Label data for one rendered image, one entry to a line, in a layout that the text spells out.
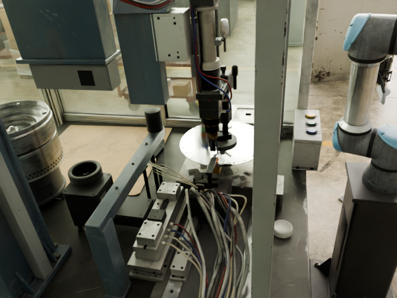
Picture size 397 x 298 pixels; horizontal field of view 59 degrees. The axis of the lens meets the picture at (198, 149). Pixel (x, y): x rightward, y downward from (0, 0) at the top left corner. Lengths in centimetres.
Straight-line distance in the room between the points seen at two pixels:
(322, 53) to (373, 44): 317
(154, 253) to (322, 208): 162
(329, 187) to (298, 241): 150
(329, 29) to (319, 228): 254
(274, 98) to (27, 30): 89
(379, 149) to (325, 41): 301
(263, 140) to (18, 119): 119
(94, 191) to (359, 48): 96
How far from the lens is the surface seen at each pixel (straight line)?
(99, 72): 115
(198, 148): 131
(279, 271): 115
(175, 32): 94
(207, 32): 99
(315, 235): 233
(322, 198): 260
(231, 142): 132
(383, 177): 149
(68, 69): 120
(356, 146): 144
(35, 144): 138
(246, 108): 170
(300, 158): 152
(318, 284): 208
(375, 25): 122
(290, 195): 141
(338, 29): 434
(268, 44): 49
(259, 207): 63
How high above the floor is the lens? 165
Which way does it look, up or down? 32 degrees down
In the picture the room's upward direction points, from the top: 5 degrees counter-clockwise
